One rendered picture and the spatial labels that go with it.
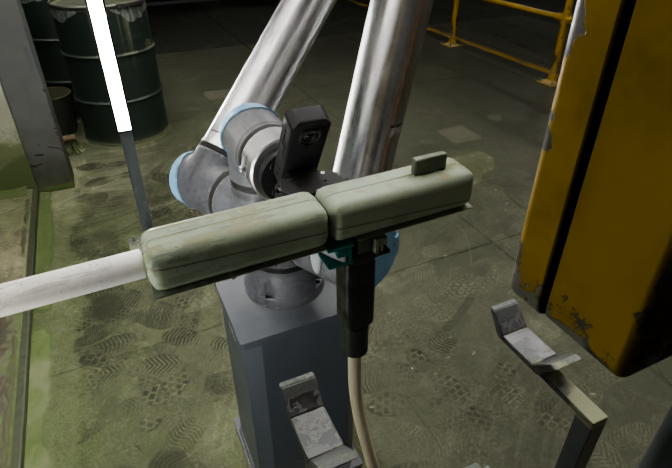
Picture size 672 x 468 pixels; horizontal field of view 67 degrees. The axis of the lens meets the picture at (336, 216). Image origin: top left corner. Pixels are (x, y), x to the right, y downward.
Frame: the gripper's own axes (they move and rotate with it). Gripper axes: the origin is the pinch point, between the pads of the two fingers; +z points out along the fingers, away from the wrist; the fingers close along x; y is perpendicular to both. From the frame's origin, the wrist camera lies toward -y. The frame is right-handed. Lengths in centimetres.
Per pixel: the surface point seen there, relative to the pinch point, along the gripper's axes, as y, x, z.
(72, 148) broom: 110, 44, -314
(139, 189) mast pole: 81, 13, -180
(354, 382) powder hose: 21.0, -0.6, -0.8
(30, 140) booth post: 82, 59, -262
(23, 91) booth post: 55, 55, -262
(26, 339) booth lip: 110, 64, -136
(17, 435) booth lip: 111, 65, -93
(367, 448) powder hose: 33.4, -2.2, 0.3
